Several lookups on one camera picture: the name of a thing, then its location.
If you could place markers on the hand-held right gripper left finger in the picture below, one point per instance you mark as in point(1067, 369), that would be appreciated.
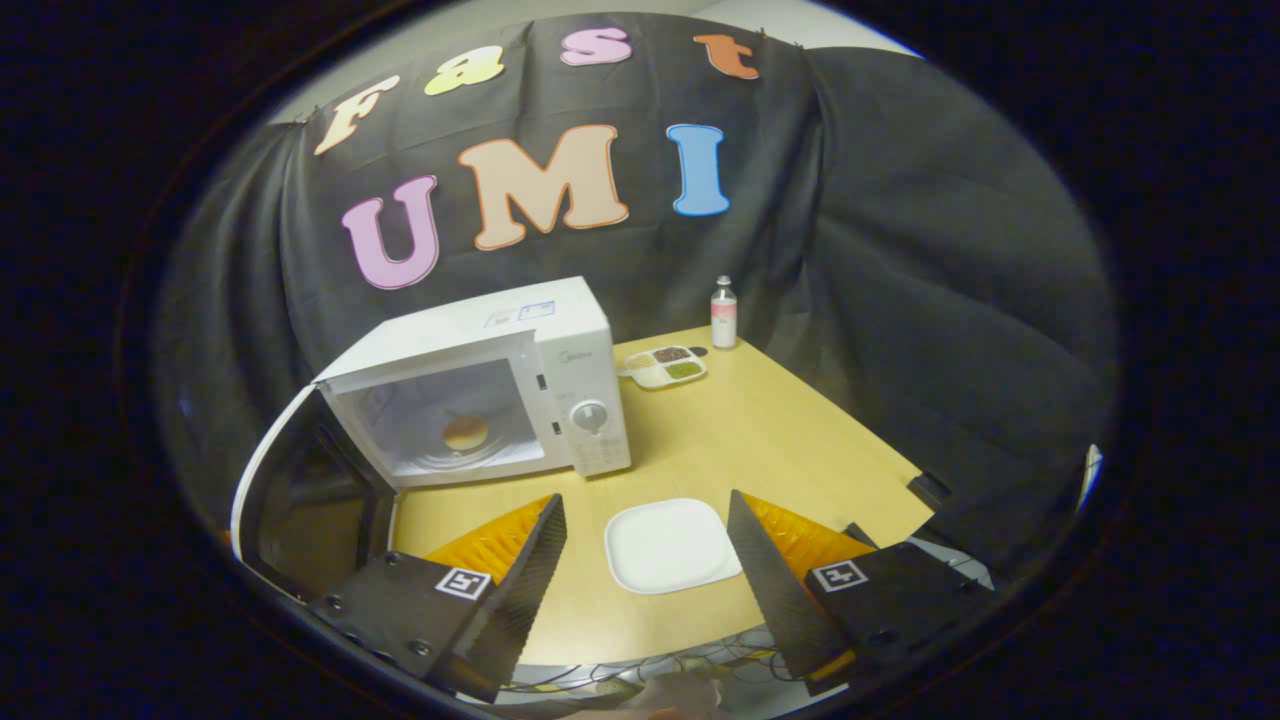
point(520, 600)

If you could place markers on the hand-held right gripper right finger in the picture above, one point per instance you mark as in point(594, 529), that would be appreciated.
point(775, 590)

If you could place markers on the sugared doughnut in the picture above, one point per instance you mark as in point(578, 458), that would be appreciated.
point(466, 433)

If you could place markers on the white microwave oven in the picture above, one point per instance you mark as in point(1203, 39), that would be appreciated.
point(580, 340)

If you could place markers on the white square plate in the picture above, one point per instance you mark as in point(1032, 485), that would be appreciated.
point(670, 545)

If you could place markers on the black table clamp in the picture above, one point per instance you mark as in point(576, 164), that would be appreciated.
point(930, 488)

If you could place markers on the white divided snack tray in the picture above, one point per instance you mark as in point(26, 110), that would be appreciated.
point(660, 370)

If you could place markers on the small bottle with pink label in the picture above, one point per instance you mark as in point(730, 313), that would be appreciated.
point(724, 315)

